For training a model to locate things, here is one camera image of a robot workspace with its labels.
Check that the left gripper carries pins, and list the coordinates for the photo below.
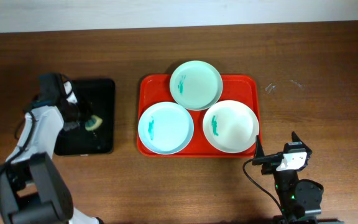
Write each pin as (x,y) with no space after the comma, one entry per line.
(87,111)

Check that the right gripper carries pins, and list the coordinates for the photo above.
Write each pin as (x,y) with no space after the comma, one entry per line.
(271,163)

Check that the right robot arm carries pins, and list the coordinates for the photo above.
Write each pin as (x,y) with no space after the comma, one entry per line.
(298,199)

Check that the light blue plate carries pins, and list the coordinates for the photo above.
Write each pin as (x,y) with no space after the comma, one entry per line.
(165,128)

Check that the mint green plate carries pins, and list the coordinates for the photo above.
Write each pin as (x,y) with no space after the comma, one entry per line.
(196,85)

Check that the black tray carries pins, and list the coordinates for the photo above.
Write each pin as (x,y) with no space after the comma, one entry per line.
(100,94)

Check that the yellow green sponge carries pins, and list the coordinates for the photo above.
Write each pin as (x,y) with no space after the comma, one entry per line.
(93,123)

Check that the white plate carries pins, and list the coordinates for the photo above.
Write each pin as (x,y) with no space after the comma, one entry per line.
(230,126)

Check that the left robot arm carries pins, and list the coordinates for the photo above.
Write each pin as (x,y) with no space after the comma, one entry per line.
(31,188)

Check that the red plastic tray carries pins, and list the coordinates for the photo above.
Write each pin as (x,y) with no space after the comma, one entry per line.
(154,89)

